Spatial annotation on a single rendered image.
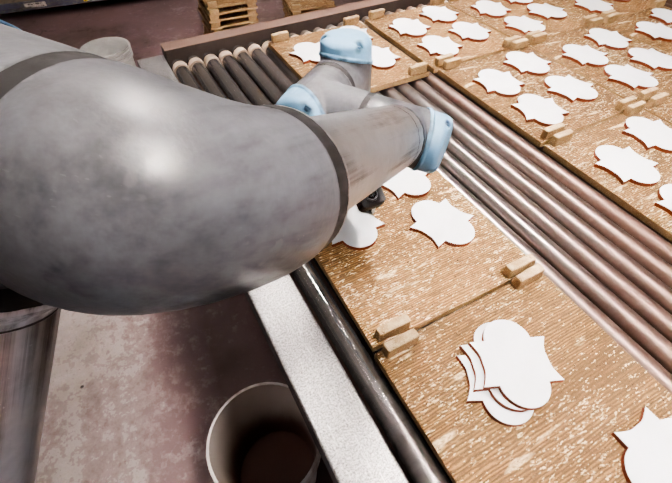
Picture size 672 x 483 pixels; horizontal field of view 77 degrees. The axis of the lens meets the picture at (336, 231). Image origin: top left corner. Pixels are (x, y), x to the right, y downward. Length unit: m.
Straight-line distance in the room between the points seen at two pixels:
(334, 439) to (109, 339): 1.44
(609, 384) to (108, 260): 0.71
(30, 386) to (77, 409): 1.56
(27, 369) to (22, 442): 0.06
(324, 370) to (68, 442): 1.29
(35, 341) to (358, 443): 0.46
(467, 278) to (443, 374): 0.19
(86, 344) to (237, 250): 1.83
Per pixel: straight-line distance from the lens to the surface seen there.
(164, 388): 1.78
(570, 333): 0.79
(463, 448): 0.66
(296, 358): 0.70
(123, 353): 1.91
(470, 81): 1.34
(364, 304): 0.72
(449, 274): 0.79
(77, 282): 0.19
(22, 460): 0.37
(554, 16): 1.84
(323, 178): 0.21
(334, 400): 0.68
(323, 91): 0.55
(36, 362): 0.32
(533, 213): 0.98
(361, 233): 0.81
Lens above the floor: 1.55
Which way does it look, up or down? 48 degrees down
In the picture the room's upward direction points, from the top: straight up
